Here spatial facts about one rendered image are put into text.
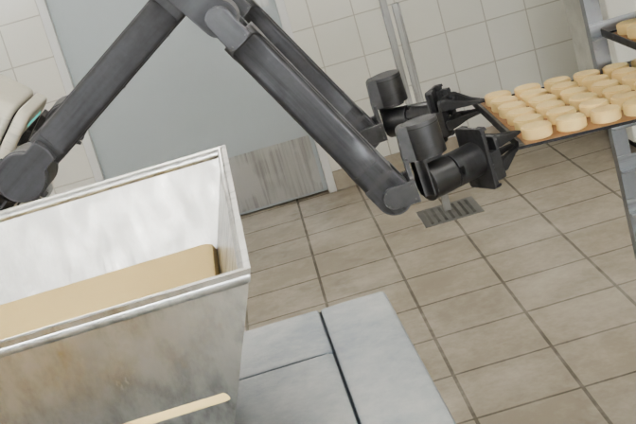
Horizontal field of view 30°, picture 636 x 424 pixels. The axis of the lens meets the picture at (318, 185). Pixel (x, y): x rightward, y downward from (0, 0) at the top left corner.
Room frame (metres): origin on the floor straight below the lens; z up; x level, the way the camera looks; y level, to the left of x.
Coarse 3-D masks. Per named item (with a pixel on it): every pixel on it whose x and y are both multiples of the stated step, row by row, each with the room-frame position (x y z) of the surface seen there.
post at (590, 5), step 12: (588, 0) 2.24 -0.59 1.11; (588, 12) 2.24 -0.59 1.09; (600, 12) 2.24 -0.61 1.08; (588, 24) 2.24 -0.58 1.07; (588, 36) 2.26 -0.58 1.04; (600, 48) 2.24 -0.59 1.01; (600, 60) 2.24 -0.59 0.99; (612, 132) 2.24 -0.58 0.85; (624, 132) 2.24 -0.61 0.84; (612, 144) 2.25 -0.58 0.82; (624, 144) 2.24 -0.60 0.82; (624, 180) 2.24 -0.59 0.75; (624, 192) 2.24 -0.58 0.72; (624, 204) 2.26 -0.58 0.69
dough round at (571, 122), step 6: (570, 114) 1.89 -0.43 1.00; (576, 114) 1.88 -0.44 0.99; (582, 114) 1.87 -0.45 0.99; (558, 120) 1.86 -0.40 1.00; (564, 120) 1.86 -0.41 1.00; (570, 120) 1.85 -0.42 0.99; (576, 120) 1.85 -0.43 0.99; (582, 120) 1.85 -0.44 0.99; (558, 126) 1.86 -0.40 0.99; (564, 126) 1.85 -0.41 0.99; (570, 126) 1.85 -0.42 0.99; (576, 126) 1.85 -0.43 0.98; (582, 126) 1.85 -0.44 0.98
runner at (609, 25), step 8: (624, 16) 2.23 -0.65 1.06; (632, 16) 2.23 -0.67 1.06; (592, 24) 2.23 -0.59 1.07; (600, 24) 2.23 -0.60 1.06; (608, 24) 2.23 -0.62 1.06; (616, 24) 2.23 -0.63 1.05; (592, 32) 2.23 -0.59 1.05; (600, 32) 2.23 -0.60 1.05; (592, 40) 2.23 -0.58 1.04; (600, 40) 2.21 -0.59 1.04
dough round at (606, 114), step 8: (608, 104) 1.89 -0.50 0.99; (616, 104) 1.88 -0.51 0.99; (592, 112) 1.87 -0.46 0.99; (600, 112) 1.86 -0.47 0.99; (608, 112) 1.85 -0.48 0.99; (616, 112) 1.85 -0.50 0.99; (592, 120) 1.87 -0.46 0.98; (600, 120) 1.85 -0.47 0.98; (608, 120) 1.85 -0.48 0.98; (616, 120) 1.85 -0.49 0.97
